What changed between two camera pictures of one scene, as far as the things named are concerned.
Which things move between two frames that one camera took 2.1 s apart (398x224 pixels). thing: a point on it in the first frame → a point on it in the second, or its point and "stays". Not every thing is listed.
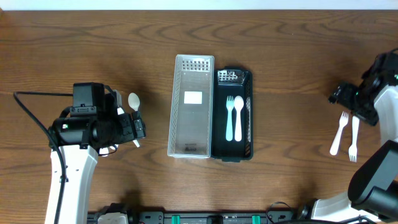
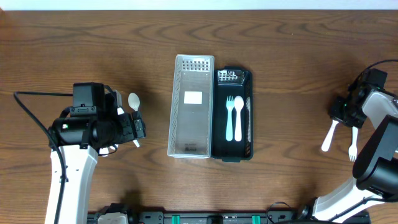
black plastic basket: x=232 y=114 stays
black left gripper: x=137 y=126 stays
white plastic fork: x=343 y=122 → x=325 y=145
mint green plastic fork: x=230 y=103 stays
